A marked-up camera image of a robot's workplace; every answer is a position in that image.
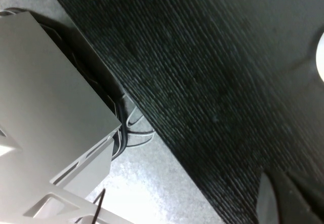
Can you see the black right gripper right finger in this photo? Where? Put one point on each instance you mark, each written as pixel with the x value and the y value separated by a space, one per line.
pixel 301 206

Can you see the white metal cabinet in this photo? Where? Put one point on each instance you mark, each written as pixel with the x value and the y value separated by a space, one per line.
pixel 50 82

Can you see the white foam cube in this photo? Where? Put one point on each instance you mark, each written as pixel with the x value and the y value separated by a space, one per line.
pixel 321 56

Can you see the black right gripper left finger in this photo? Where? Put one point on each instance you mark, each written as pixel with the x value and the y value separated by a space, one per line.
pixel 267 203

